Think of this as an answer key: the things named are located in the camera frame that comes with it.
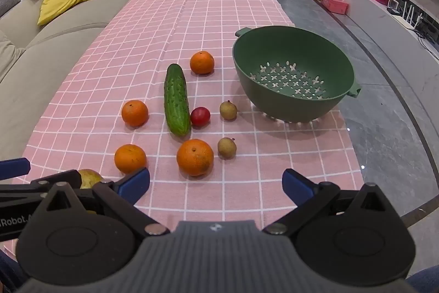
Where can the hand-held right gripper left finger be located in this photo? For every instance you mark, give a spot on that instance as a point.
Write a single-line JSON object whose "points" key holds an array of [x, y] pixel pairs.
{"points": [[133, 185]]}

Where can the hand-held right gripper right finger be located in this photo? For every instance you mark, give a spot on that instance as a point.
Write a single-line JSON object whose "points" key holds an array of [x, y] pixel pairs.
{"points": [[297, 185]]}

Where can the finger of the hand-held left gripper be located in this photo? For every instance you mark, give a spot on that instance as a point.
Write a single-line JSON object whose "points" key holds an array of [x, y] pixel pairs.
{"points": [[27, 191], [15, 168]]}

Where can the orange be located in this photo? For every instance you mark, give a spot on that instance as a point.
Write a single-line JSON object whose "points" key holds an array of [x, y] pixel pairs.
{"points": [[202, 62], [194, 157], [134, 113], [130, 158]]}

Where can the yellow-green pear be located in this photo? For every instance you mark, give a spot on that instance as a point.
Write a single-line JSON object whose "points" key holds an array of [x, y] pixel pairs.
{"points": [[90, 178]]}

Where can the green cucumber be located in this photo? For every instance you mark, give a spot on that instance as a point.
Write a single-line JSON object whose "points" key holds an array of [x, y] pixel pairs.
{"points": [[176, 100]]}

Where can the green plastic colander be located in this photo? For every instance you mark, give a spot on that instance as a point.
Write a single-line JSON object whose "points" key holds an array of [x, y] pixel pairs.
{"points": [[295, 73]]}

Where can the person's left leg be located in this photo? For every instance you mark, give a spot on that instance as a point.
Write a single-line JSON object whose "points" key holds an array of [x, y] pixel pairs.
{"points": [[8, 272]]}

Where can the person's leg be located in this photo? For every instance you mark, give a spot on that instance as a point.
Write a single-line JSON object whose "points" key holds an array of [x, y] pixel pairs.
{"points": [[425, 281], [8, 272]]}

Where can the red tomato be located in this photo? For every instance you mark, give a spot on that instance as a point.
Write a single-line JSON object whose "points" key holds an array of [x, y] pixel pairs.
{"points": [[200, 116]]}

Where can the beige sofa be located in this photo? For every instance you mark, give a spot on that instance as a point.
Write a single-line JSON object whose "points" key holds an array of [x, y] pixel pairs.
{"points": [[51, 49]]}

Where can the pink checked tablecloth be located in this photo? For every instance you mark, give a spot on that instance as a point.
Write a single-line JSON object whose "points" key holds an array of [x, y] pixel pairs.
{"points": [[154, 39]]}

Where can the person's right leg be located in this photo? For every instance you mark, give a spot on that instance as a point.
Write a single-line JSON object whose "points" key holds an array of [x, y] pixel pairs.
{"points": [[425, 281]]}

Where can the grey cushion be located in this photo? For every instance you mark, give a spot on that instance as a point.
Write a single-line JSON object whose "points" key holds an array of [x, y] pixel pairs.
{"points": [[7, 1]]}

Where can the white stone bench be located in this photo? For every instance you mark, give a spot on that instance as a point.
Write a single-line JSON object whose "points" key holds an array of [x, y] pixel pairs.
{"points": [[370, 18]]}

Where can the pink storage box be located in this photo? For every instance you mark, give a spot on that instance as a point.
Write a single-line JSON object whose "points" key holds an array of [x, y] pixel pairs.
{"points": [[335, 2]]}

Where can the white router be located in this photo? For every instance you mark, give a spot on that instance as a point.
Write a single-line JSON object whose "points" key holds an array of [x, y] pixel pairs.
{"points": [[410, 20]]}

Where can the small white frame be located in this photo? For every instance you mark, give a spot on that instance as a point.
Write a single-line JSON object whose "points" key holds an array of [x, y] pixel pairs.
{"points": [[393, 4]]}

